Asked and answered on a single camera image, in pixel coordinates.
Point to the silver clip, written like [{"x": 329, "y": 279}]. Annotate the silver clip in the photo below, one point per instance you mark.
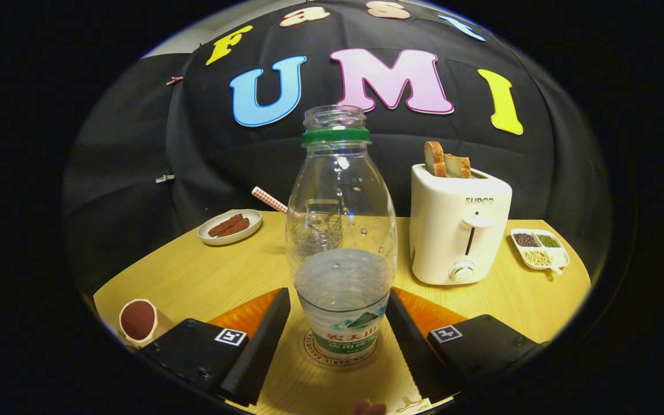
[{"x": 165, "y": 178}]

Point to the divided white dish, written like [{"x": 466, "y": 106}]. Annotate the divided white dish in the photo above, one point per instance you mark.
[{"x": 559, "y": 257}]

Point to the toast bread slice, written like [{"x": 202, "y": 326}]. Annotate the toast bread slice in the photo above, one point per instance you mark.
[
  {"x": 434, "y": 159},
  {"x": 457, "y": 166}
]

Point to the black backdrop cloth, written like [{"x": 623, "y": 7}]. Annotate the black backdrop cloth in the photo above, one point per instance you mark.
[{"x": 193, "y": 150}]

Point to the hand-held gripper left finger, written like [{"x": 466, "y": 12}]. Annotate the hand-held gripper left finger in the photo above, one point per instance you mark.
[{"x": 257, "y": 357}]

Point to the white toaster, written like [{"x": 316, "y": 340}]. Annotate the white toaster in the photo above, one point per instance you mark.
[{"x": 441, "y": 230}]

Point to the red sausage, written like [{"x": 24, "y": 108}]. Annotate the red sausage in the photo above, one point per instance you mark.
[
  {"x": 225, "y": 225},
  {"x": 237, "y": 228}
]

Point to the round brown coaster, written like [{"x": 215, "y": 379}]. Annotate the round brown coaster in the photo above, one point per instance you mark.
[{"x": 309, "y": 353}]

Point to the red checked straw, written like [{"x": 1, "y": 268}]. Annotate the red checked straw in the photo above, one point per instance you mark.
[{"x": 268, "y": 199}]

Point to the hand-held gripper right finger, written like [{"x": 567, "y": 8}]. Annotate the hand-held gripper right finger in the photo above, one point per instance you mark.
[{"x": 412, "y": 357}]

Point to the clear plastic juice bottle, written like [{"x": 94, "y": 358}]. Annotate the clear plastic juice bottle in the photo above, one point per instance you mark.
[{"x": 343, "y": 282}]

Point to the red clip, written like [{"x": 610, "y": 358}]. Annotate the red clip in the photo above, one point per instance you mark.
[{"x": 174, "y": 80}]

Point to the white oval plate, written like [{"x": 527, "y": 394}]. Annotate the white oval plate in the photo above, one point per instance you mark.
[{"x": 248, "y": 227}]

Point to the wooden table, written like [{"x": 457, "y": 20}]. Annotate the wooden table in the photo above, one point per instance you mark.
[{"x": 222, "y": 271}]

